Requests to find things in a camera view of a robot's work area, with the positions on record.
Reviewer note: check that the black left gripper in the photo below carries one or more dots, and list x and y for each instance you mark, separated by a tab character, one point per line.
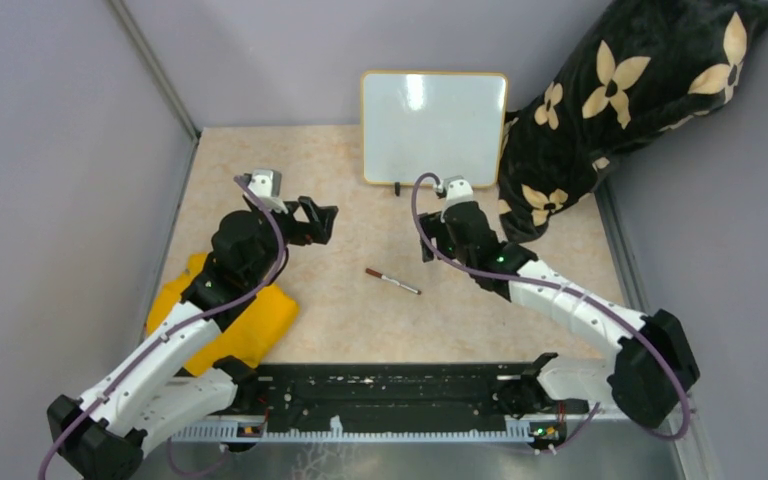
319	227

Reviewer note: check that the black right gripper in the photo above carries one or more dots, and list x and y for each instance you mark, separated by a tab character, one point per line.
444	224

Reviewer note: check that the white marker pen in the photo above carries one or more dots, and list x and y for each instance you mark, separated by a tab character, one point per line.
397	283

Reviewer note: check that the yellow-framed whiteboard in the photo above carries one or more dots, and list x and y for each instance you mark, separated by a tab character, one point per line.
444	122

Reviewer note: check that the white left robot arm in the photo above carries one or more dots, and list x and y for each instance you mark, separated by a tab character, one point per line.
209	330

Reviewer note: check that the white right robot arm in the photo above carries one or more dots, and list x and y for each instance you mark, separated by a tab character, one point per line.
647	368

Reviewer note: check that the yellow folded cloth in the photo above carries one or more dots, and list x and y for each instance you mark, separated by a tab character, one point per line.
251	336

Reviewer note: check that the black floral pillow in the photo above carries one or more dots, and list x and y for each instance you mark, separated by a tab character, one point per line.
643	69

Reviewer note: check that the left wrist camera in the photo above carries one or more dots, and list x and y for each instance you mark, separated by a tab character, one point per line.
263	183

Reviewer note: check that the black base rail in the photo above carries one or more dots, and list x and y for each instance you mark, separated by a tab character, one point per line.
392	403

